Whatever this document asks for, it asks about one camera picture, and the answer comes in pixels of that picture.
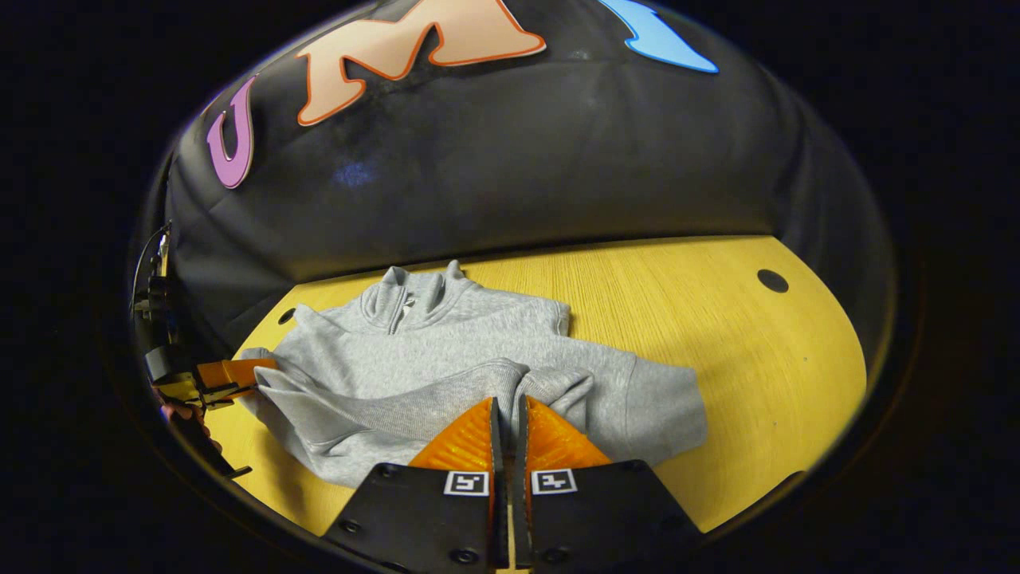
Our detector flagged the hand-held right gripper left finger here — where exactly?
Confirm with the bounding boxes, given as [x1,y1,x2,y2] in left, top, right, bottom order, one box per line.
[323,397,508,571]

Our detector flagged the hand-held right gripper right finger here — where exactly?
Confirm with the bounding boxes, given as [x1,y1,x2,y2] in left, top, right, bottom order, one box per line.
[510,395,704,569]

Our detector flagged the grey zip-neck sweatshirt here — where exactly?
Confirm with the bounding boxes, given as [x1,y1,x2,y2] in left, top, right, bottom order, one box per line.
[237,260,708,489]

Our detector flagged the black backdrop cloth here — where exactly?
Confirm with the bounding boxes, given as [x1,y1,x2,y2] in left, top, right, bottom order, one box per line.
[131,0,897,360]

